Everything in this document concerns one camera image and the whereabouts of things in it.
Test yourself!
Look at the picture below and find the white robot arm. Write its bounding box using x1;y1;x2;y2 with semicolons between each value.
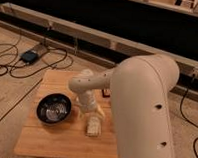
68;54;179;158

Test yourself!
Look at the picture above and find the black ceramic bowl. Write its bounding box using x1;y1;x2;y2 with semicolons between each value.
36;93;72;124

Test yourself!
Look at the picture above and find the beige sponge block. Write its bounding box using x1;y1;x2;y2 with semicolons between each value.
86;116;101;137

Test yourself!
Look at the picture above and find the small dark red box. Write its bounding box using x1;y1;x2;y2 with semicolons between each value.
102;89;110;98

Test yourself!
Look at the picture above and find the blue power adapter box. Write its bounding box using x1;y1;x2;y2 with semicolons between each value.
20;51;39;64

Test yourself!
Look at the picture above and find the black floor cable left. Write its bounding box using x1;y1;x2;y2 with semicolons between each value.
0;31;76;82

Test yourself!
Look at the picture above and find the black cable right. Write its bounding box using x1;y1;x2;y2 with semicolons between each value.
176;73;198;158

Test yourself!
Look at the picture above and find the long wooden beam frame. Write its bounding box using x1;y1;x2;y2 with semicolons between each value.
0;2;198;102

